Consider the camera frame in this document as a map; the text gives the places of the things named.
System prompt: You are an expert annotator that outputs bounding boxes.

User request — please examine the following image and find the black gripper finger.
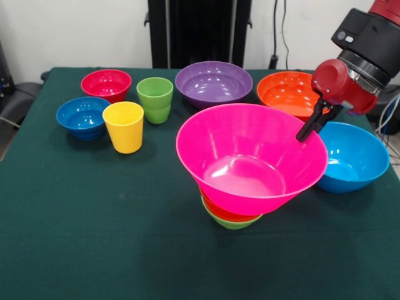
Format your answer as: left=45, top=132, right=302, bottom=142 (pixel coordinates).
left=314, top=105, right=344, bottom=134
left=295, top=98, right=328, bottom=143

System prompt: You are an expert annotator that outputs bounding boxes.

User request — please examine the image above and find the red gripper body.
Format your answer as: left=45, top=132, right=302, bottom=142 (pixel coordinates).
left=311, top=58, right=379, bottom=114

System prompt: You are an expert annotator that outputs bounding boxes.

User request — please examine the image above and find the large orange bowl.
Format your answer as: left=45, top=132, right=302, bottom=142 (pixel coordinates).
left=256, top=71, right=323, bottom=123

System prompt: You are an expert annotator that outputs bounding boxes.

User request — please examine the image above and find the large pink bowl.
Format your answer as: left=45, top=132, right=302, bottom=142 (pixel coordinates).
left=175, top=103, right=329, bottom=216

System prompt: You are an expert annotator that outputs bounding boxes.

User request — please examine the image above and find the small orange bowl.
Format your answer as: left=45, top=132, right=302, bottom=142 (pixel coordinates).
left=198, top=184, right=264, bottom=223

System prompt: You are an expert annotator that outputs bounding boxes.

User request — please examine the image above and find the small green bowl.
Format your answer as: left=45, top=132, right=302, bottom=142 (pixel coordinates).
left=201, top=196, right=263, bottom=231

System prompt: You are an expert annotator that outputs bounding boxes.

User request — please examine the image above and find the green cup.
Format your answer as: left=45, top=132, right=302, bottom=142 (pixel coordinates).
left=136, top=77, right=174, bottom=125

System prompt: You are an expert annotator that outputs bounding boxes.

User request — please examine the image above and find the light blue bowl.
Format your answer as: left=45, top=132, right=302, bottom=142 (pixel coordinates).
left=315, top=121, right=391, bottom=194

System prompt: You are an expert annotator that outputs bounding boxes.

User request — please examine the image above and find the purple bowl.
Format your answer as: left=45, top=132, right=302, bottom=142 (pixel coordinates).
left=174, top=61, right=254, bottom=109

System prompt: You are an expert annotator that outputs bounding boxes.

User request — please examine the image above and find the yellow cup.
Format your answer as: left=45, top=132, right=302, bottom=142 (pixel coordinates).
left=102, top=101, right=145, bottom=154

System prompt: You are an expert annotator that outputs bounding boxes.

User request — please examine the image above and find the small crimson bowl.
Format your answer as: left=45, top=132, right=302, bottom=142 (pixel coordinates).
left=81, top=69, right=133, bottom=104

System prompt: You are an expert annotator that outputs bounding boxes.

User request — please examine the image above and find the small dark blue bowl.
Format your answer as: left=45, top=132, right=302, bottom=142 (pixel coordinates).
left=56, top=96, right=111, bottom=141

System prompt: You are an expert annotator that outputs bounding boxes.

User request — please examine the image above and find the dark green tablecloth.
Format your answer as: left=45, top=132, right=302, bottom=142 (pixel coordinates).
left=0, top=66, right=400, bottom=300

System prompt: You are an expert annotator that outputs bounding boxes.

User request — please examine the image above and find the floor cable bundle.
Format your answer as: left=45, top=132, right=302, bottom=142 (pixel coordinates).
left=374, top=96, right=400, bottom=151

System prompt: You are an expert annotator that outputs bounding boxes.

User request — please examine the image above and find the black hanging cable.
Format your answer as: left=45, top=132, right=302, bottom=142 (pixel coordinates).
left=268, top=0, right=280, bottom=70
left=282, top=0, right=291, bottom=68

